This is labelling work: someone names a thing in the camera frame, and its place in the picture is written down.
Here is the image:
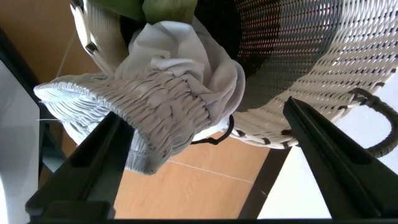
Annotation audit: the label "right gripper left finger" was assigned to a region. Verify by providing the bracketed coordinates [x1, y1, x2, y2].
[25, 111, 135, 220]

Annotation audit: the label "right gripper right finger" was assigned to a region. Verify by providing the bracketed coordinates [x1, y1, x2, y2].
[282, 95, 398, 219]

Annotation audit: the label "pale grey shorts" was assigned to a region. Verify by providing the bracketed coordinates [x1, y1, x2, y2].
[33, 19, 246, 175]

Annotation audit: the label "white laundry basket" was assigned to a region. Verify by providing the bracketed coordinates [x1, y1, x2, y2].
[70, 0, 398, 158]

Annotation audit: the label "green garment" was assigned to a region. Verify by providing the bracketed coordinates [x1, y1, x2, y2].
[90, 0, 198, 25]

